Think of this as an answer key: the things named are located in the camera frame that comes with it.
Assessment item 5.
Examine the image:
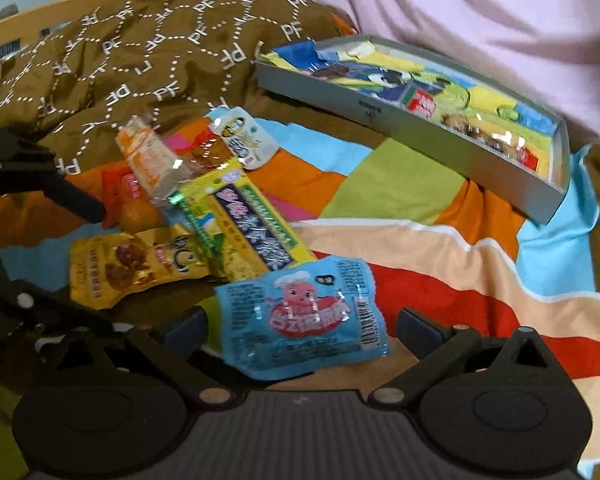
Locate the red orange snack packet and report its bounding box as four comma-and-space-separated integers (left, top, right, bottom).
100, 165, 164, 234

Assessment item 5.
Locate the red clear candy bag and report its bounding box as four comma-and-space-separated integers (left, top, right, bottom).
404, 86, 541, 174

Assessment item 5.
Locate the orange white sausage stick packet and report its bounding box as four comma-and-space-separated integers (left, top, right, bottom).
116, 116, 204, 207

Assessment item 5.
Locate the yellow green long snack packet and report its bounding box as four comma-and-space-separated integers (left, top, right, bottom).
169, 158, 315, 282

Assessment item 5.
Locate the blue stick snack packet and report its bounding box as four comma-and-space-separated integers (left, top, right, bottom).
378, 81, 434, 110

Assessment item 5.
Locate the brown patterned quilt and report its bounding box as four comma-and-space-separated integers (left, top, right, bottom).
0, 0, 382, 174

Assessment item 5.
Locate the golden meat snack packet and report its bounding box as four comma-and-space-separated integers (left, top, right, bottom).
69, 224, 212, 310

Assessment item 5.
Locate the dark dried snack clear packet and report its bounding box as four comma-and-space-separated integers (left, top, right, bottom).
311, 63, 351, 80

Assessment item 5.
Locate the white clear jelly snack packet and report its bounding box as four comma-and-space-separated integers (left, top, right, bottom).
192, 107, 279, 170

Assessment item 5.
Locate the wooden bed frame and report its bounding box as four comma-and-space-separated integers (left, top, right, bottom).
0, 0, 126, 47

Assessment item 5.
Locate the pink bed sheet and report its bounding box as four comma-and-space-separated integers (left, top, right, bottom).
314, 0, 600, 145

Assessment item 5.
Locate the grey tray with cartoon drawing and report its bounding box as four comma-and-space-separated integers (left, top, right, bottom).
256, 35, 570, 223

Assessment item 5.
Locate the light blue pig snack packet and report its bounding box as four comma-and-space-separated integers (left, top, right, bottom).
215, 256, 390, 382

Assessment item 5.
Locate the colourful striped blanket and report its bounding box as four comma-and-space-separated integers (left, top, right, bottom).
0, 106, 600, 480

